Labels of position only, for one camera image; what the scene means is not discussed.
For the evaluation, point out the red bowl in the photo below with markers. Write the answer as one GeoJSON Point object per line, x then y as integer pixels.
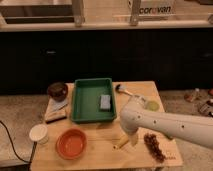
{"type": "Point", "coordinates": [71, 144]}

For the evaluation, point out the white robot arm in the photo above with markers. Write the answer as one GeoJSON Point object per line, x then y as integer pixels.
{"type": "Point", "coordinates": [194, 129]}

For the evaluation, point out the caravan cardboard box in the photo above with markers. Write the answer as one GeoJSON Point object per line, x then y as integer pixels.
{"type": "Point", "coordinates": [156, 7]}

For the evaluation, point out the dish brush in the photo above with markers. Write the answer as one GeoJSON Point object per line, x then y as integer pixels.
{"type": "Point", "coordinates": [121, 89]}

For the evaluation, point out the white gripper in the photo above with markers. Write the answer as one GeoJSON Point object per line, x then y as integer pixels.
{"type": "Point", "coordinates": [133, 136]}

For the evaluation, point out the brown grape bunch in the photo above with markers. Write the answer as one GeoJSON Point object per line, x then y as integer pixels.
{"type": "Point", "coordinates": [152, 144]}

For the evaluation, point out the wooden block eraser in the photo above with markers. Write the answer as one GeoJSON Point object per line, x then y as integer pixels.
{"type": "Point", "coordinates": [55, 116]}

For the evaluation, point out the white paper cup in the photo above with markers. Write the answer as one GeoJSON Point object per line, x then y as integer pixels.
{"type": "Point", "coordinates": [39, 134]}

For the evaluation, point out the green plastic cup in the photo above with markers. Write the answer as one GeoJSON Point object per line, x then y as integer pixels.
{"type": "Point", "coordinates": [152, 105]}

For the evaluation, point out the dark brown bowl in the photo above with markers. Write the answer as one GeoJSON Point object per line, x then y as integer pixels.
{"type": "Point", "coordinates": [58, 91]}

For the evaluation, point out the yellow banana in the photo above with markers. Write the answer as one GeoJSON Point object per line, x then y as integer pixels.
{"type": "Point", "coordinates": [123, 140]}

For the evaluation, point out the blue grey sponge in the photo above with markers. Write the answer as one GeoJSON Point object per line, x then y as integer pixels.
{"type": "Point", "coordinates": [105, 102]}

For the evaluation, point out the green plastic tray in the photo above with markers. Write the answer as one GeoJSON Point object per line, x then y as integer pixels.
{"type": "Point", "coordinates": [86, 101]}

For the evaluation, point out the white cloth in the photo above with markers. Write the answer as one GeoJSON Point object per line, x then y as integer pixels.
{"type": "Point", "coordinates": [55, 105]}

